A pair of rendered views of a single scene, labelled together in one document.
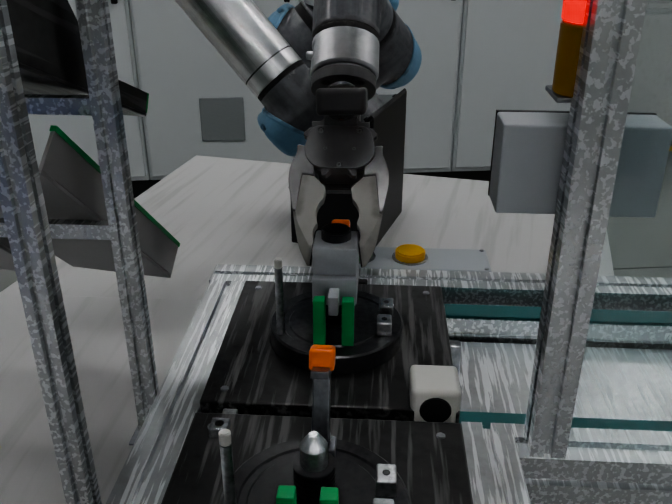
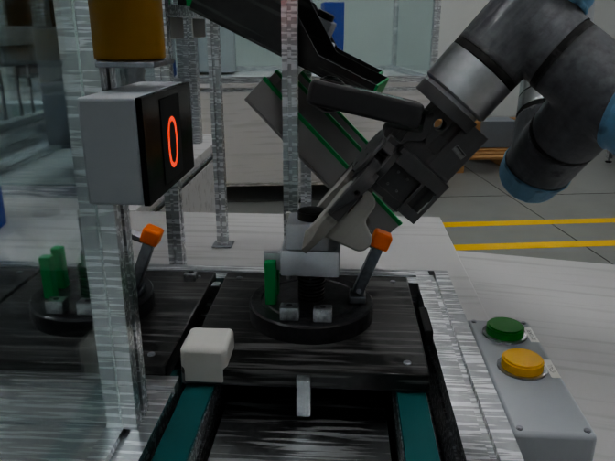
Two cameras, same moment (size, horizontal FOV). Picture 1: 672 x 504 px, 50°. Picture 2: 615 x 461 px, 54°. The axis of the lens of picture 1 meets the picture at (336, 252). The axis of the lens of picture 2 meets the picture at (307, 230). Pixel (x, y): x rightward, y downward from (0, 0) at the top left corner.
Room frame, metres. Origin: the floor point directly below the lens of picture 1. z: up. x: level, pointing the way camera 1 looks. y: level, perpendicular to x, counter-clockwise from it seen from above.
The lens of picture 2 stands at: (0.64, -0.63, 1.28)
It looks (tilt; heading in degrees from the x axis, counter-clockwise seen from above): 19 degrees down; 90
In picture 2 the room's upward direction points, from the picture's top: straight up
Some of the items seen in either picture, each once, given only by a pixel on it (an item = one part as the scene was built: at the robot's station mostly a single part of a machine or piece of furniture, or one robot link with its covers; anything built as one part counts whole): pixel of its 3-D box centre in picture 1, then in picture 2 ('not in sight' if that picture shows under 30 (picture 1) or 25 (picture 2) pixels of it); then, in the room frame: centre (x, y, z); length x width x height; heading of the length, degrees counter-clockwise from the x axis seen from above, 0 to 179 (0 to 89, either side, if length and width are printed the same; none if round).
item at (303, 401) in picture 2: (453, 358); (303, 395); (0.64, -0.13, 0.95); 0.01 x 0.01 x 0.04; 86
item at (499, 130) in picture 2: not in sight; (501, 143); (2.56, 5.31, 0.20); 1.20 x 0.80 x 0.41; 5
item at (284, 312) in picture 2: (384, 324); (289, 311); (0.63, -0.05, 1.00); 0.02 x 0.01 x 0.02; 176
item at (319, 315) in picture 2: (386, 307); (322, 313); (0.66, -0.05, 1.00); 0.02 x 0.01 x 0.02; 176
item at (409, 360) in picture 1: (336, 343); (311, 321); (0.65, 0.00, 0.96); 0.24 x 0.24 x 0.02; 86
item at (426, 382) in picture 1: (433, 395); (208, 355); (0.54, -0.09, 0.97); 0.05 x 0.05 x 0.04; 86
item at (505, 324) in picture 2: not in sight; (504, 332); (0.86, -0.03, 0.96); 0.04 x 0.04 x 0.02
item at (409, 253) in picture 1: (410, 256); (522, 366); (0.86, -0.10, 0.96); 0.04 x 0.04 x 0.02
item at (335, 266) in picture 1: (335, 264); (301, 240); (0.64, 0.00, 1.06); 0.08 x 0.04 x 0.07; 176
